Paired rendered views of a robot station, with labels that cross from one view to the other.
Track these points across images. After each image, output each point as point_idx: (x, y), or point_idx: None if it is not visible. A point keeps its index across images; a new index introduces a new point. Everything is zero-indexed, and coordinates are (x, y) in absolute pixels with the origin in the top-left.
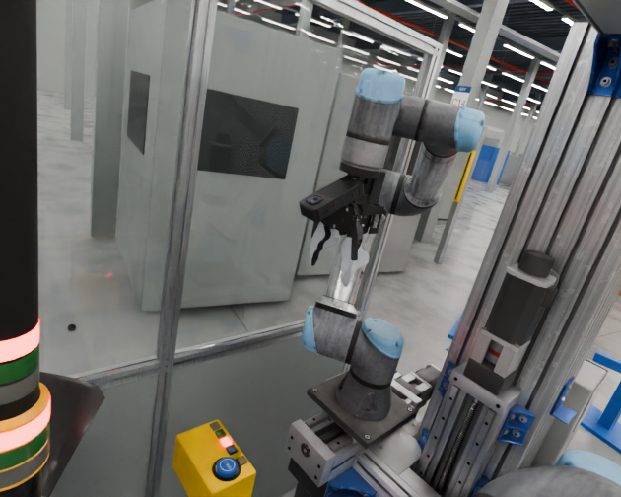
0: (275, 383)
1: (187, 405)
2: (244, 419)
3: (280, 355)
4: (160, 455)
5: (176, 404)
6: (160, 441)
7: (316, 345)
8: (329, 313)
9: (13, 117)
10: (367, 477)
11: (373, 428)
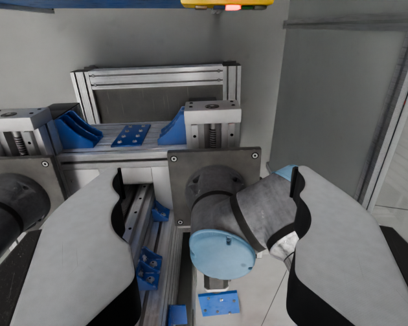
0: (328, 162)
1: (360, 57)
2: (319, 121)
3: (345, 178)
4: (338, 26)
5: (368, 43)
6: (348, 24)
7: (274, 174)
8: (293, 218)
9: None
10: (170, 146)
11: (179, 172)
